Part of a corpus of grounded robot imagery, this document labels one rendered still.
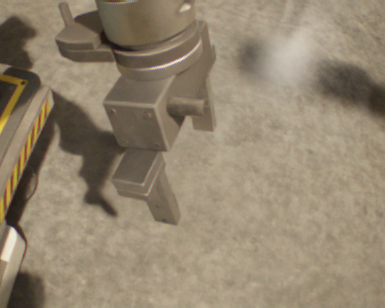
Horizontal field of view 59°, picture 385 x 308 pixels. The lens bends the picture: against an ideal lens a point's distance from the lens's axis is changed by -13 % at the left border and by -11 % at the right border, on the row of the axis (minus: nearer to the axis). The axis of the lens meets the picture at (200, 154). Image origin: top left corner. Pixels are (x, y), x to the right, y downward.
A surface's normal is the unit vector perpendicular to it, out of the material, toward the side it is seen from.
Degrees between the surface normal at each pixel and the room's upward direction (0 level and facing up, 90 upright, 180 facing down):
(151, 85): 25
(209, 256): 0
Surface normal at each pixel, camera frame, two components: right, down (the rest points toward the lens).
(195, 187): 0.21, -0.46
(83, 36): -0.15, -0.66
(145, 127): -0.30, 0.74
